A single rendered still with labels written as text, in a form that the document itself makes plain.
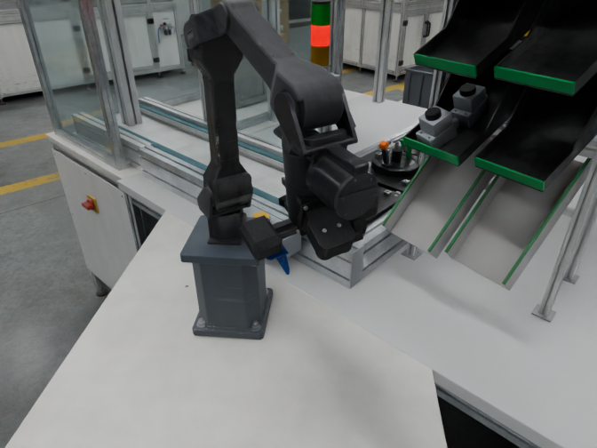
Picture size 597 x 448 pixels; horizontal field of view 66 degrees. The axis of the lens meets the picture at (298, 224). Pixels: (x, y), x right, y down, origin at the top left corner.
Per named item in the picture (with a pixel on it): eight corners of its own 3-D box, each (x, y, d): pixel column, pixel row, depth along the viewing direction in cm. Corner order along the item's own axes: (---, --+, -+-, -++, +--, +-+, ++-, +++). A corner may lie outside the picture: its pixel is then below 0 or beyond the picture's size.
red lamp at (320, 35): (321, 47, 119) (322, 27, 116) (306, 44, 122) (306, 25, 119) (333, 44, 122) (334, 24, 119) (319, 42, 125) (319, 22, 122)
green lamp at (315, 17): (322, 26, 116) (322, 4, 114) (306, 24, 119) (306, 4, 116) (334, 24, 119) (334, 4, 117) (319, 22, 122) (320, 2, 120)
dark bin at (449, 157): (458, 167, 85) (454, 136, 80) (404, 146, 94) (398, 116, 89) (547, 81, 92) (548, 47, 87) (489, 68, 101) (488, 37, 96)
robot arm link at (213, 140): (181, 12, 66) (199, 18, 62) (226, 8, 70) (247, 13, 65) (203, 204, 84) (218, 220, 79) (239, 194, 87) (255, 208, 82)
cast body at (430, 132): (432, 153, 89) (426, 124, 84) (417, 144, 92) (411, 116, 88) (465, 130, 90) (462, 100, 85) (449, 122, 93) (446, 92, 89)
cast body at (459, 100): (469, 129, 90) (466, 100, 85) (450, 123, 93) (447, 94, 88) (496, 104, 92) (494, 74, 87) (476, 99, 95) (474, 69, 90)
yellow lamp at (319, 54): (320, 67, 121) (321, 47, 119) (306, 64, 124) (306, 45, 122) (332, 64, 124) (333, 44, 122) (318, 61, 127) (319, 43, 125)
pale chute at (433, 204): (436, 259, 94) (429, 252, 91) (389, 231, 103) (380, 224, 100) (513, 146, 94) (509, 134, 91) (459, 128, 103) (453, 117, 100)
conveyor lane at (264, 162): (349, 268, 113) (351, 234, 107) (158, 170, 161) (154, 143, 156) (409, 224, 130) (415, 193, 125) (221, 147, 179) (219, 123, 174)
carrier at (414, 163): (408, 200, 124) (414, 156, 117) (338, 173, 138) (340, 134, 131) (450, 172, 139) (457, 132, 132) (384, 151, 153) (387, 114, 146)
